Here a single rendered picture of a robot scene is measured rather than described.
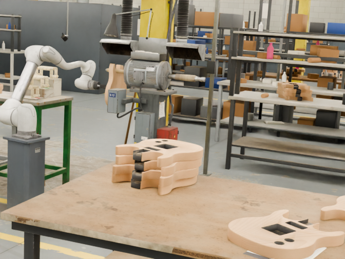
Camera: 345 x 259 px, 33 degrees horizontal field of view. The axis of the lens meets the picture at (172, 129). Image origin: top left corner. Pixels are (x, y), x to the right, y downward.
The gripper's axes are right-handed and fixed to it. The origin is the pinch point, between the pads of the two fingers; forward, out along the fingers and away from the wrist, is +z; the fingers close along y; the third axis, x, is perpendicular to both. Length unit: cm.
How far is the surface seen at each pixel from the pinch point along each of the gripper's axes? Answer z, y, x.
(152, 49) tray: 36, 5, 38
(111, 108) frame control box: 20.1, 38.9, -18.4
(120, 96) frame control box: 25.8, 34.8, -7.7
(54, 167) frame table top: -68, -23, -87
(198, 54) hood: 78, -1, 38
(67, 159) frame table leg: -53, -21, -76
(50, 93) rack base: -66, 4, -13
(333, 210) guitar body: 231, 217, -46
